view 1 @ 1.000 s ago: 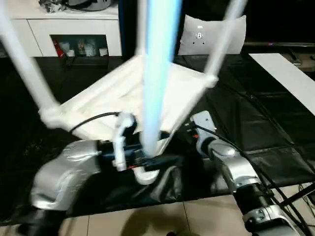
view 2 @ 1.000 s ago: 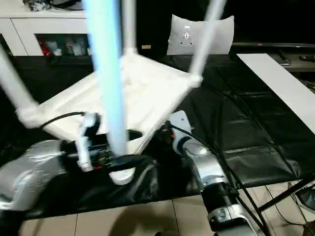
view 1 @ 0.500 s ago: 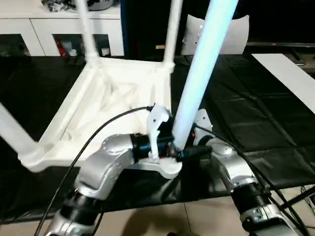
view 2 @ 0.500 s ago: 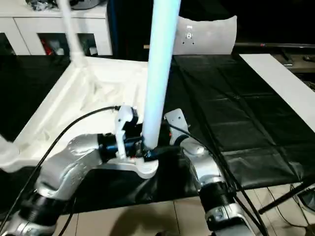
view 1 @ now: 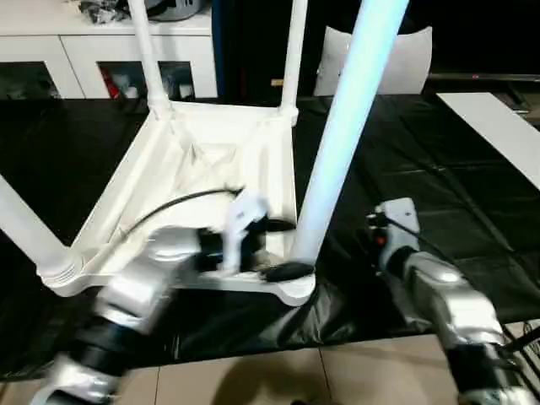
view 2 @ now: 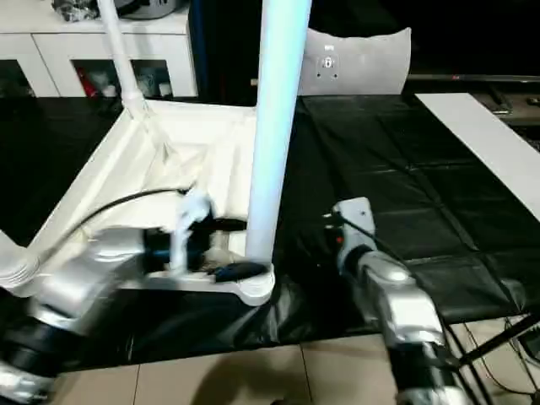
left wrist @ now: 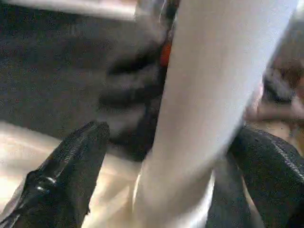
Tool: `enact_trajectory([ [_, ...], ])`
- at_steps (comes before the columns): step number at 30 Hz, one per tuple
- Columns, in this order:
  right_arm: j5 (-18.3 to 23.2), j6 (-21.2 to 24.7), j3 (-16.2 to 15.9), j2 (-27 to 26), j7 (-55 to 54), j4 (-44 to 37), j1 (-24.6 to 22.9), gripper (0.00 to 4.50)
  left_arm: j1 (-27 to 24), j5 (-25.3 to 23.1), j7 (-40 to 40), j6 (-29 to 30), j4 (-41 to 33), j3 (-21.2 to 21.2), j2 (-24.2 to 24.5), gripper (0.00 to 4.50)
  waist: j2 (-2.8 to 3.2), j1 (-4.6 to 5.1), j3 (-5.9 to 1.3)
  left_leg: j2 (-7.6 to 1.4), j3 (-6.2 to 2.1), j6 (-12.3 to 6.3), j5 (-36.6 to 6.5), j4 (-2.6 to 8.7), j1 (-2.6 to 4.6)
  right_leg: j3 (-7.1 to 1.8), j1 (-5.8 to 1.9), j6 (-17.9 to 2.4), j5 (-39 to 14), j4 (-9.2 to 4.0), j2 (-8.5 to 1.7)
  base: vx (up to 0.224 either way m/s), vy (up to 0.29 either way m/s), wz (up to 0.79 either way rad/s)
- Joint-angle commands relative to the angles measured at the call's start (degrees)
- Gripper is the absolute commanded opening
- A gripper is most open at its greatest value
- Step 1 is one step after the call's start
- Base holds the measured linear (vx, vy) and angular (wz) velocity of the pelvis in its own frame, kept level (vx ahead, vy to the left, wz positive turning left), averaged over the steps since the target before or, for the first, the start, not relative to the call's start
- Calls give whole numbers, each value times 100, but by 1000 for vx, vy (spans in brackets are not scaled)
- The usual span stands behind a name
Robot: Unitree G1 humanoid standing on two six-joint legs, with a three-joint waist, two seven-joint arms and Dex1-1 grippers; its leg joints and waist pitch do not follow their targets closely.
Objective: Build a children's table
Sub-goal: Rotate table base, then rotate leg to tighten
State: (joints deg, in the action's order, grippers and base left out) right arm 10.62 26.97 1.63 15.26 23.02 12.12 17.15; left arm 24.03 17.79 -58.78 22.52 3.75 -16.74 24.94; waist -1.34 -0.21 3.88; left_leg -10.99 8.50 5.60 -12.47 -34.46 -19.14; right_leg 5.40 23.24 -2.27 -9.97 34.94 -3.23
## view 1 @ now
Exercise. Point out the small red box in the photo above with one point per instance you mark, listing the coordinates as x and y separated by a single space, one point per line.
107 84

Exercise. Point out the grey round bag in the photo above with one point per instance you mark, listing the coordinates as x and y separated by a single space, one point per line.
177 10

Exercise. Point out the small yellow label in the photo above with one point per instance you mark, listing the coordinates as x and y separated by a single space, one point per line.
277 82

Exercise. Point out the white plastic table top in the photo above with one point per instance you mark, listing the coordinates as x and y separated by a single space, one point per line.
190 139

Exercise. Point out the grey printed cushion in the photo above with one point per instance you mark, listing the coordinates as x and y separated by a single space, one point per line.
405 63

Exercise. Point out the white flat panel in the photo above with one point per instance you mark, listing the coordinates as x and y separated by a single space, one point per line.
493 126

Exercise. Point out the black floor mat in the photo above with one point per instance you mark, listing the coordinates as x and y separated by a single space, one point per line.
422 169

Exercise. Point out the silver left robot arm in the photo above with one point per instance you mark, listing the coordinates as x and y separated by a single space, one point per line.
139 287

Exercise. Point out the white glass-door cabinet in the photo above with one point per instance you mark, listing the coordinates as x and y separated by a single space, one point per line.
84 46

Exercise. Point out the white plastic table leg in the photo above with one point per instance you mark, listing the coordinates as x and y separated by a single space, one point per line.
147 55
293 55
29 228
346 126

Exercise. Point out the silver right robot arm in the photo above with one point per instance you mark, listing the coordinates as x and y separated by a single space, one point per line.
455 295

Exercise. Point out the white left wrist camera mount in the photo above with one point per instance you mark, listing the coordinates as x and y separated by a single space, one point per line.
244 219

